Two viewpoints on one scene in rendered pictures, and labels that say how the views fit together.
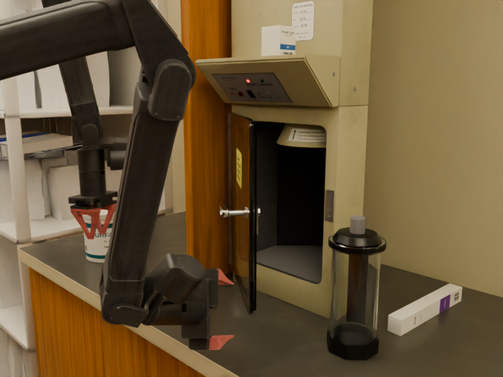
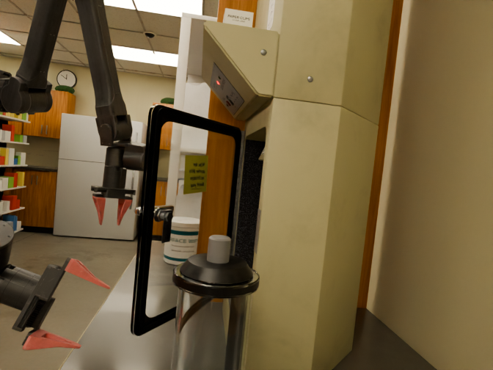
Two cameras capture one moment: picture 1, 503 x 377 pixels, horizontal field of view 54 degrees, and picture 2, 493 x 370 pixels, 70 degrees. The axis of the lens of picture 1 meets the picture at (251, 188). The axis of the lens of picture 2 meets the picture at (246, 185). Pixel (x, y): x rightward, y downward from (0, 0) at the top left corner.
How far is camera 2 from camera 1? 0.77 m
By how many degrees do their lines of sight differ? 38
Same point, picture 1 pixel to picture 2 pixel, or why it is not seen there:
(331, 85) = (258, 67)
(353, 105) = (307, 100)
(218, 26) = not seen: hidden behind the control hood
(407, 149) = (479, 201)
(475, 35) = not seen: outside the picture
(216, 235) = not seen: hidden behind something
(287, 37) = (238, 22)
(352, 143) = (303, 152)
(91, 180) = (106, 173)
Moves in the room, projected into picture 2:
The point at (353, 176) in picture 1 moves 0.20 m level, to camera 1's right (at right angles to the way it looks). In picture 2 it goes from (303, 199) to (447, 221)
